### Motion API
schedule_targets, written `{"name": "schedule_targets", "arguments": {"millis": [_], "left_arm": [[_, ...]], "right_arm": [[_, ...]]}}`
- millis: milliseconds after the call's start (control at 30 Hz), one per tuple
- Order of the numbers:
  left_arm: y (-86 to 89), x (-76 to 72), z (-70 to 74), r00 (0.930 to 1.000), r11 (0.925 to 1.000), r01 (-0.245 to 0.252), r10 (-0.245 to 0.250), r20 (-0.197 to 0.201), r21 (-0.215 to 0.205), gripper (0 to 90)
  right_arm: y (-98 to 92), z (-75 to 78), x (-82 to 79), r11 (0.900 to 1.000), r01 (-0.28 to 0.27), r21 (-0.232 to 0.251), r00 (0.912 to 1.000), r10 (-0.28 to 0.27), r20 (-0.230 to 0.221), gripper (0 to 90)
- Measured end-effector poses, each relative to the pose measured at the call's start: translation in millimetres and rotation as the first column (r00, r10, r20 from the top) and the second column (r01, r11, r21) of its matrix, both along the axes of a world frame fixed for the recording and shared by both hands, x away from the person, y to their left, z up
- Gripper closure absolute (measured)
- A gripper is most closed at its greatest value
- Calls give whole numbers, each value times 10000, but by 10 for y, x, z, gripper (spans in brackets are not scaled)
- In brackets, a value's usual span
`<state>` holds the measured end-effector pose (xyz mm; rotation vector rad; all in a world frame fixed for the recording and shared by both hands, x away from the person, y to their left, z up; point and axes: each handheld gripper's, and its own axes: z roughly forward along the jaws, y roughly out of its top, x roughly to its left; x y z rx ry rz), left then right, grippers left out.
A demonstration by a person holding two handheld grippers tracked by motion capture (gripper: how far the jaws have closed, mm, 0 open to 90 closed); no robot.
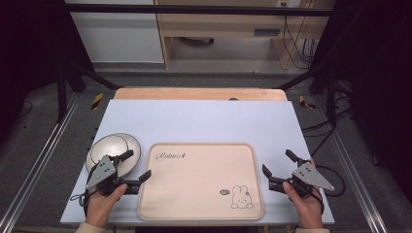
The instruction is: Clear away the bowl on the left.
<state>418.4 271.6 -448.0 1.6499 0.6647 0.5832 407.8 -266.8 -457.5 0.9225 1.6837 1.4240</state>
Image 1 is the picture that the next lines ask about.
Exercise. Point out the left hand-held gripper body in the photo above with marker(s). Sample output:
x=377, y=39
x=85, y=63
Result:
x=103, y=171

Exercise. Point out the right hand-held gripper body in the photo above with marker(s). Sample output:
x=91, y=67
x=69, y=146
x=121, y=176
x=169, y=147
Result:
x=311, y=177

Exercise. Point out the large white round plate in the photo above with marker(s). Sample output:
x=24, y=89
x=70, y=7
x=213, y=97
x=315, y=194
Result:
x=133, y=152

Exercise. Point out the small white round plate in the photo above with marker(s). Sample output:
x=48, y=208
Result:
x=108, y=149

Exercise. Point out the person's right hand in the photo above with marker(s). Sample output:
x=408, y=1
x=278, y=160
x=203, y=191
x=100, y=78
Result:
x=306, y=208

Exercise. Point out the person's left hand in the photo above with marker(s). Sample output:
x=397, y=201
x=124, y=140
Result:
x=103, y=205

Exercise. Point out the yellow black tape piece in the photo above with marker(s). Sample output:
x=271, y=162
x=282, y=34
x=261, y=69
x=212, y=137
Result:
x=97, y=100
x=305, y=102

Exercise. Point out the beige tray with rabbit print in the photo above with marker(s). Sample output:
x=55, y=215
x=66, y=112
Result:
x=200, y=184

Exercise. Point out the black metal stand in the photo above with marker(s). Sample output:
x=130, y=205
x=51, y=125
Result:
x=330, y=97
x=61, y=93

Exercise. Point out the wooden table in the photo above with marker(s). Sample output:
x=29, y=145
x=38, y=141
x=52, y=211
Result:
x=194, y=94

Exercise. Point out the black curtain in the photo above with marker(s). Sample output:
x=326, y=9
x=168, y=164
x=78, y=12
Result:
x=375, y=81
x=29, y=48

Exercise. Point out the white cabinet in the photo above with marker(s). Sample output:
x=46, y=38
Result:
x=118, y=35

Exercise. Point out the light wooden desk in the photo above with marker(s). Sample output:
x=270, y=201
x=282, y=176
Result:
x=226, y=26

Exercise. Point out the black metal crossbar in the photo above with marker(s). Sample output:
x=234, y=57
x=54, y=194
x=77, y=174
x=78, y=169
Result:
x=194, y=9

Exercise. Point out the aluminium floor rail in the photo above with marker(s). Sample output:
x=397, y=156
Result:
x=39, y=158
x=354, y=171

